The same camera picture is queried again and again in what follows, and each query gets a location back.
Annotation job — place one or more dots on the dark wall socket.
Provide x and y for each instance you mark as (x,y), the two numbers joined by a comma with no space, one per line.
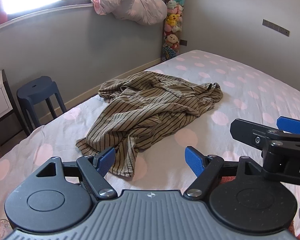
(184,42)

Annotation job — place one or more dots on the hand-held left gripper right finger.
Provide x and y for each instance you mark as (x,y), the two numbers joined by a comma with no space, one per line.
(195,162)

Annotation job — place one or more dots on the pink polka dot bed sheet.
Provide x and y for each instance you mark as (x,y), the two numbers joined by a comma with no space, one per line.
(240,92)

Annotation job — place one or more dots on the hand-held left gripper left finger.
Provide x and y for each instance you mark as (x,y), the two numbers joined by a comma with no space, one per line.
(106,161)

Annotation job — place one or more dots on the tan striped shirt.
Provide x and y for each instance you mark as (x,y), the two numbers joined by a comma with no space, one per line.
(145,110)

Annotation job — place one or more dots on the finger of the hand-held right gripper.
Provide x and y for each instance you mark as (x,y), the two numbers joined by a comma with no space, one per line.
(242,130)
(290,124)

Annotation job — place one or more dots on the pile of stuffed toys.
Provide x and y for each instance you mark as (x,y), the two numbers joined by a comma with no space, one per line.
(172,17)

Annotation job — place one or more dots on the dark blue plastic stool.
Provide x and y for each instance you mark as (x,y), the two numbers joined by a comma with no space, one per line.
(37,90)

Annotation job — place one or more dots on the grey wall switch panel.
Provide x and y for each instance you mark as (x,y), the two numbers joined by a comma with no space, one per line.
(275,27)

